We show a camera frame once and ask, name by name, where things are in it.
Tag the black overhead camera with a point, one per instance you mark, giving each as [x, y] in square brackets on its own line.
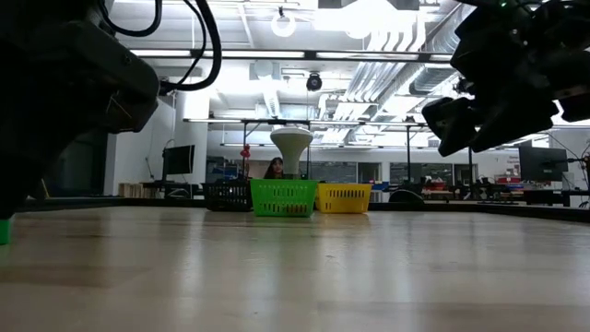
[314, 82]

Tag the cluttered background desk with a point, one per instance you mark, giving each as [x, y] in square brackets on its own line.
[507, 184]

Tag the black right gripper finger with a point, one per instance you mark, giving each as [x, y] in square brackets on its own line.
[516, 122]
[451, 124]

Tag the green mini stapler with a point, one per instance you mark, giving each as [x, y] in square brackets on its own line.
[4, 231]

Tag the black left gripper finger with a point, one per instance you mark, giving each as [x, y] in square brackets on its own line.
[27, 175]

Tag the black plastic basket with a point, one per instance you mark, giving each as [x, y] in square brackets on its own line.
[226, 196]

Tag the black computer monitor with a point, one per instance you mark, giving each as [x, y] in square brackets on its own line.
[179, 160]
[544, 163]

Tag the white dome desk lamp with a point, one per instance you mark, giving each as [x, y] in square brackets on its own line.
[291, 143]

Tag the wooden crates stack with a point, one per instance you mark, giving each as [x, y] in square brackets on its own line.
[133, 190]

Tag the silver ventilation duct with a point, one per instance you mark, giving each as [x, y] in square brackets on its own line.
[428, 78]

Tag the yellow plastic basket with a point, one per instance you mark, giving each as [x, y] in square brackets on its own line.
[343, 198]

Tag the green plastic basket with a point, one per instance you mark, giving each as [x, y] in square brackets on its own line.
[283, 196]

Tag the black ceiling spotlight cluster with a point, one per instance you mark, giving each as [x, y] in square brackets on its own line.
[462, 86]

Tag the person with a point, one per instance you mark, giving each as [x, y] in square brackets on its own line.
[275, 169]

